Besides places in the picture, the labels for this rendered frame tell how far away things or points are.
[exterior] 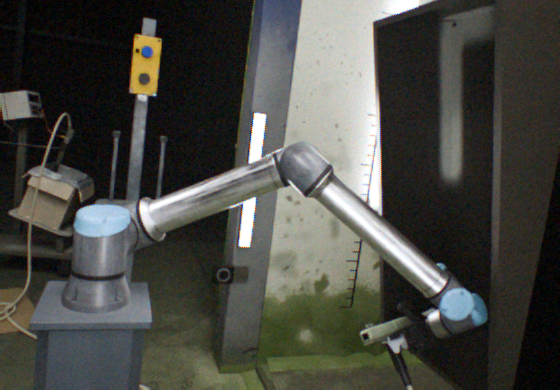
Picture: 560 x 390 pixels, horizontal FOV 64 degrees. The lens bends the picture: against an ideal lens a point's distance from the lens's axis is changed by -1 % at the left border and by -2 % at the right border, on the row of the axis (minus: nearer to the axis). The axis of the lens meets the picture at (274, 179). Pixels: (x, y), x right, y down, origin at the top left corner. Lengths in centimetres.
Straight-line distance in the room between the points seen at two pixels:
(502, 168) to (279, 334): 148
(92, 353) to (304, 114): 137
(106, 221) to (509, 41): 115
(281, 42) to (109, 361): 148
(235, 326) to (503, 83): 161
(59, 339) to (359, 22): 182
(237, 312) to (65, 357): 107
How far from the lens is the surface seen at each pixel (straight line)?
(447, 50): 194
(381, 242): 126
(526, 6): 134
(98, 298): 137
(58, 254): 353
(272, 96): 211
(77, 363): 140
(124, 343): 137
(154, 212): 146
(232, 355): 236
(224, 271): 215
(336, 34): 226
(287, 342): 242
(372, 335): 161
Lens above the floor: 119
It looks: 6 degrees down
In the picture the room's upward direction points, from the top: 7 degrees clockwise
